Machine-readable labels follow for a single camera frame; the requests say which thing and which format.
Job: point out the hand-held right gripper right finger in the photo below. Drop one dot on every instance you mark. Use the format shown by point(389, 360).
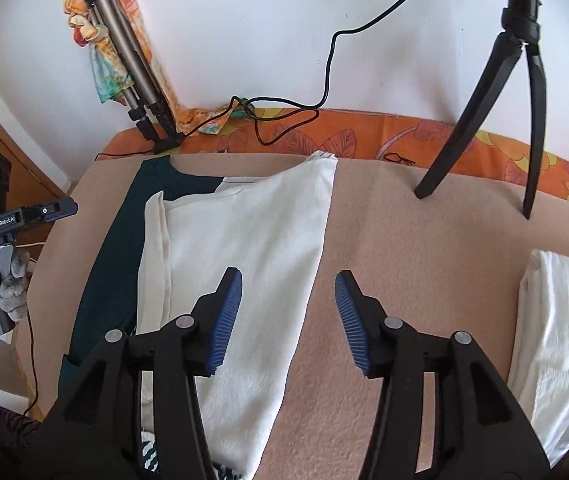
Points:
point(352, 320)

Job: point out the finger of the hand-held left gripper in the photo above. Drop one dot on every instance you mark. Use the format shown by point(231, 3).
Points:
point(49, 210)

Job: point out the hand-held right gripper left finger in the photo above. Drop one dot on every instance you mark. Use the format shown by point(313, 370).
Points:
point(224, 320)

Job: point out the teal and cream printed t-shirt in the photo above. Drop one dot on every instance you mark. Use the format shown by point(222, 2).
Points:
point(244, 230)

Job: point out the wooden cabinet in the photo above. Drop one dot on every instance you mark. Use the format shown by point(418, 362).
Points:
point(4, 130)

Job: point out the beige blanket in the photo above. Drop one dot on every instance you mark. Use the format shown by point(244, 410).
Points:
point(414, 240)

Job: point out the colourful patterned scarf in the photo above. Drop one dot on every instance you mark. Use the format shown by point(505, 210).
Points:
point(109, 75)

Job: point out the folded silver tripod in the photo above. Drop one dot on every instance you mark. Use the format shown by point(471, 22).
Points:
point(134, 70)

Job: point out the small black thread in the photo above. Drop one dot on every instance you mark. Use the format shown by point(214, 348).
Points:
point(399, 159)

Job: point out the orange floral bedsheet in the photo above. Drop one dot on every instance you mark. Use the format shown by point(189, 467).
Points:
point(364, 135)

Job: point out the dark patterned shoe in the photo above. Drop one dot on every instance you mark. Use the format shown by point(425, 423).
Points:
point(9, 425)

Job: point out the folded white shirt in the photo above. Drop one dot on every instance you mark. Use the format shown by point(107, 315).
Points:
point(559, 335)

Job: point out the black mini tripod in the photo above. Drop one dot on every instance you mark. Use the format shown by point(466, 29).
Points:
point(519, 15)

